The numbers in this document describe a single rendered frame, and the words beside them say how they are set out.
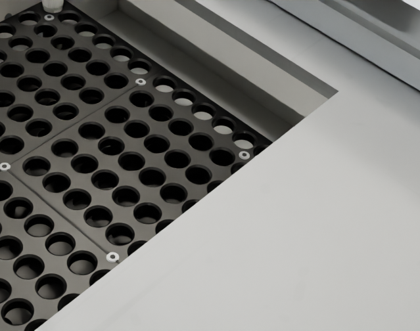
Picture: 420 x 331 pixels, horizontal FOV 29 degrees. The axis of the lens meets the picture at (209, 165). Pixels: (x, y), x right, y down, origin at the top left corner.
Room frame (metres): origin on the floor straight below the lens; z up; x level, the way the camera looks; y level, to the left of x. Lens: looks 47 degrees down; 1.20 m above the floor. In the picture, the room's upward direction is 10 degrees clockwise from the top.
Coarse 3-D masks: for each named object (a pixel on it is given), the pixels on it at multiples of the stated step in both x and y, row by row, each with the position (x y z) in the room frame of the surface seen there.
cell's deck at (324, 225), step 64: (128, 0) 0.38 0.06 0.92; (192, 0) 0.35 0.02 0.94; (256, 0) 0.36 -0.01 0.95; (256, 64) 0.33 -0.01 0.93; (320, 64) 0.32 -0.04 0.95; (320, 128) 0.27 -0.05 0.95; (384, 128) 0.28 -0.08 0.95; (256, 192) 0.23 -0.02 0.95; (320, 192) 0.24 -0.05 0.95; (384, 192) 0.24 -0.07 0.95; (192, 256) 0.19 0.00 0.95; (256, 256) 0.20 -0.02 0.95; (320, 256) 0.20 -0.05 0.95; (384, 256) 0.21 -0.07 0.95; (64, 320) 0.15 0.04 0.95; (128, 320) 0.16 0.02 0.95; (192, 320) 0.16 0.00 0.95; (256, 320) 0.17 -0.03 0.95; (320, 320) 0.17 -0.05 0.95; (384, 320) 0.18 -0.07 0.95
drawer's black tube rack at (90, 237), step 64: (0, 64) 0.33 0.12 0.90; (64, 64) 0.34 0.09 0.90; (0, 128) 0.29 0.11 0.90; (64, 128) 0.29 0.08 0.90; (128, 128) 0.30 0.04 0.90; (192, 128) 0.31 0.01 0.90; (0, 192) 0.25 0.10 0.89; (64, 192) 0.25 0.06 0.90; (128, 192) 0.26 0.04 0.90; (192, 192) 0.26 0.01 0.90; (0, 256) 0.23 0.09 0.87; (64, 256) 0.21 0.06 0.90; (128, 256) 0.22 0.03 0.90; (0, 320) 0.18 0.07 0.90
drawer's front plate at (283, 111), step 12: (120, 0) 0.48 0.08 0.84; (132, 12) 0.47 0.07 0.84; (144, 12) 0.47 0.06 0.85; (144, 24) 0.47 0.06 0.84; (156, 24) 0.46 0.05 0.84; (168, 36) 0.45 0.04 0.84; (180, 36) 0.45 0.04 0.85; (180, 48) 0.45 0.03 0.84; (192, 48) 0.44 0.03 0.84; (204, 60) 0.43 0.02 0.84; (216, 60) 0.43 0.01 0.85; (216, 72) 0.43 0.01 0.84; (228, 72) 0.42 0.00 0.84; (240, 84) 0.42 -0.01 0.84; (252, 84) 0.41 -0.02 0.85; (252, 96) 0.41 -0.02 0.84; (264, 96) 0.41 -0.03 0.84; (276, 108) 0.40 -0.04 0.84; (288, 108) 0.39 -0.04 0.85; (288, 120) 0.39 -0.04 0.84; (300, 120) 0.39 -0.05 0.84
